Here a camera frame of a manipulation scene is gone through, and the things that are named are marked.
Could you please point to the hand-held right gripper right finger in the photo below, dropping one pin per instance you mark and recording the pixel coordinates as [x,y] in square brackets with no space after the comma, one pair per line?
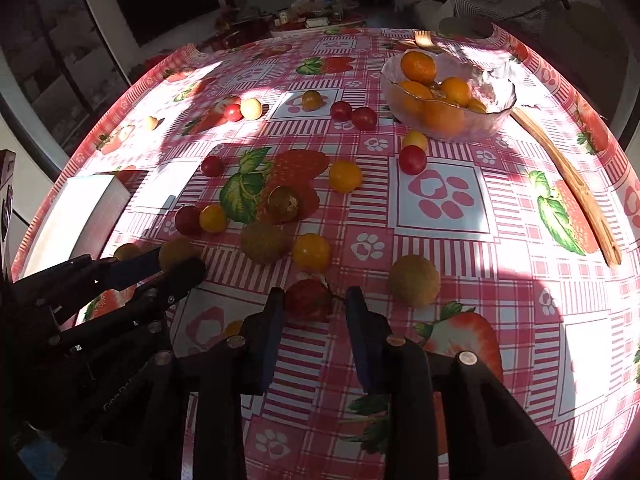
[358,335]

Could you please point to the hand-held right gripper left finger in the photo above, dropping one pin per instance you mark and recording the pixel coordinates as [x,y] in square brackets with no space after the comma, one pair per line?
[273,332]

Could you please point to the wooden fork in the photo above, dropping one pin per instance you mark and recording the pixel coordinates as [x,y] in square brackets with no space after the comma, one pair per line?
[423,38]

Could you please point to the tiny yellow cherry tomato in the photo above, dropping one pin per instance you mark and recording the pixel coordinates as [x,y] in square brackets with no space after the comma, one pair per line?
[151,122]

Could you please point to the dark brown peeled fruit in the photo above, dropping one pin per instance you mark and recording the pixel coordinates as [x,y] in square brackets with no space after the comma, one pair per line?
[282,204]

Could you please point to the cluttered coffee table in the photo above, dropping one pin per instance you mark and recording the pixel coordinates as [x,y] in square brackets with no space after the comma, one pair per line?
[310,17]

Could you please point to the red cherry tomato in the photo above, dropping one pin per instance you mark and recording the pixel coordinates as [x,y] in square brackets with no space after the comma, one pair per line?
[187,220]
[341,110]
[364,118]
[412,160]
[212,165]
[233,112]

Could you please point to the pink checked strawberry tablecloth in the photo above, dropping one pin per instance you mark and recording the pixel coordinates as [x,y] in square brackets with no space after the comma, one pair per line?
[490,270]

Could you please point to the striped blanket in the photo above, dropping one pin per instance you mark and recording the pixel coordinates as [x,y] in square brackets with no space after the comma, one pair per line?
[500,7]

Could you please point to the red lychee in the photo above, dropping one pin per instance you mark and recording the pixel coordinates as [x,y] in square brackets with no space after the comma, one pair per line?
[308,301]

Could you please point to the long wooden stick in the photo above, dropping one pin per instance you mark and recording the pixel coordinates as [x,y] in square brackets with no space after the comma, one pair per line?
[575,182]

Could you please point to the brown longan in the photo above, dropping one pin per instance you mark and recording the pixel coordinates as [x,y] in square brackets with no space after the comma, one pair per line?
[414,274]
[263,242]

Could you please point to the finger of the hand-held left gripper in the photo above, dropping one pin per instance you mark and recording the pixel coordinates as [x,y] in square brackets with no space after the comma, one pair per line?
[175,280]
[132,269]

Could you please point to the small orange mandarin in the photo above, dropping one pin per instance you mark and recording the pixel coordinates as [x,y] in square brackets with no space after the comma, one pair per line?
[476,106]

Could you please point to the clear glass bowl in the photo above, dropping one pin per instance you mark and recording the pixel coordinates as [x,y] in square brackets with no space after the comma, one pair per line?
[492,95]

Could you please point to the brownish cherry tomato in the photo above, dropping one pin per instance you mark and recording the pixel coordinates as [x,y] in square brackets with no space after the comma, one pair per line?
[311,100]

